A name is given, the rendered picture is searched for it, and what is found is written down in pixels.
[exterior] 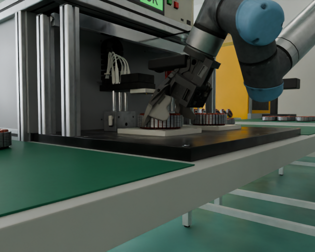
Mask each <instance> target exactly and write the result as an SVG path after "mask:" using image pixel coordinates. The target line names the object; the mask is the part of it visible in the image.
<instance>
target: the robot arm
mask: <svg viewBox="0 0 315 252"><path fill-rule="evenodd" d="M284 21H285V15H284V11H283V9H282V7H281V6H280V5H279V4H278V3H277V2H275V1H272V0H204V2H203V4H202V6H201V9H200V11H199V13H198V15H197V18H196V20H195V22H194V25H193V26H192V28H191V31H190V33H189V35H188V38H187V40H186V44H187V45H185V47H184V49H183V51H184V52H185V53H186V54H181V55H175V56H169V57H163V58H156V59H150V60H149V61H148V69H149V70H152V71H155V72H157V73H163V72H167V71H172V73H171V74H169V75H168V76H167V78H166V79H165V80H164V81H163V82H162V83H161V84H160V85H159V86H158V87H157V88H156V90H155V91H154V93H153V95H152V97H151V99H150V100H149V102H148V103H149V104H148V106H147V108H146V110H145V113H144V116H143V120H142V123H141V126H142V127H143V128H144V127H145V126H146V124H147V123H148V122H149V121H150V119H151V118H154V119H157V120H160V121H163V122H164V121H166V120H167V119H168V118H169V117H170V114H169V112H168V106H169V105H170V103H171V102H172V98H171V97H173V98H174V99H175V105H176V106H175V110H174V111H175V113H179V114H180V115H182V116H183V117H185V118H188V119H191V120H194V119H195V118H196V115H195V113H194V112H193V111H192V110H191V108H203V107H204V105H205V103H206V101H207V99H208V97H209V95H210V93H211V91H212V89H213V88H211V84H210V83H209V82H208V81H209V79H210V77H211V75H212V73H213V71H214V69H219V67H220V65H221V63H219V62H217V61H215V60H214V59H215V58H214V57H216V56H217V55H218V53H219V51H220V49H221V47H222V44H223V42H224V40H225V39H226V37H227V35H228V33H229V34H230V35H231V37H232V41H233V45H234V48H235V52H236V55H237V59H238V62H239V66H240V69H241V73H242V77H243V80H244V82H243V84H244V86H245V87H246V90H247V93H248V96H249V97H250V98H251V99H252V100H254V101H256V102H269V101H272V100H275V99H276V98H278V97H279V96H280V95H281V94H282V92H283V89H284V87H283V85H284V81H283V77H284V76H285V75H286V74H287V73H288V72H289V71H290V70H291V69H292V68H293V67H294V66H295V65H296V64H297V63H298V62H299V61H300V60H301V59H302V58H303V57H304V56H305V55H306V54H307V53H308V52H309V51H310V50H311V49H312V48H313V47H314V46H315V0H313V1H312V2H311V3H310V4H309V5H308V6H307V7H305V8H304V9H303V10H302V11H301V12H300V13H299V14H298V15H297V16H296V17H295V18H294V19H293V20H292V21H290V22H289V23H288V24H287V25H286V26H285V27H284V28H283V27H282V26H283V22H284ZM187 54H188V55H187ZM170 96H171V97H170Z"/></svg>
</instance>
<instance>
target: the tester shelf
mask: <svg viewBox="0 0 315 252"><path fill-rule="evenodd" d="M65 3H71V4H74V5H77V6H79V13H81V14H84V15H87V16H90V17H93V18H97V19H100V20H103V21H106V22H110V23H113V24H116V25H119V26H122V27H126V28H129V29H132V30H135V31H139V32H142V33H145V34H148V35H151V36H155V37H163V36H167V35H172V34H177V33H182V32H186V31H191V29H192V27H190V26H188V25H186V24H183V23H181V22H178V21H176V20H173V19H171V18H168V17H166V16H164V15H161V14H159V13H156V12H154V11H151V10H149V9H147V8H144V7H142V6H139V5H137V4H134V3H132V2H130V1H127V0H5V1H3V2H1V3H0V23H2V22H5V21H7V20H9V19H11V18H13V17H15V13H16V12H17V13H18V12H19V11H24V12H25V11H28V12H32V13H36V14H41V13H45V14H49V15H50V14H52V13H57V14H59V18H60V5H62V4H65Z"/></svg>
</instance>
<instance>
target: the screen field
mask: <svg viewBox="0 0 315 252"><path fill-rule="evenodd" d="M140 1H141V2H143V3H145V4H148V5H150V6H152V7H155V8H157V9H159V10H163V0H140Z"/></svg>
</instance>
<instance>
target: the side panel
mask: <svg viewBox="0 0 315 252"><path fill-rule="evenodd" d="M0 129H8V130H9V131H11V139H12V140H16V141H23V142H29V141H30V142H33V141H34V133H28V128H27V82H26V36H25V11H21V10H20V11H18V12H16V13H15V17H13V18H11V19H8V20H6V21H4V22H2V23H0Z"/></svg>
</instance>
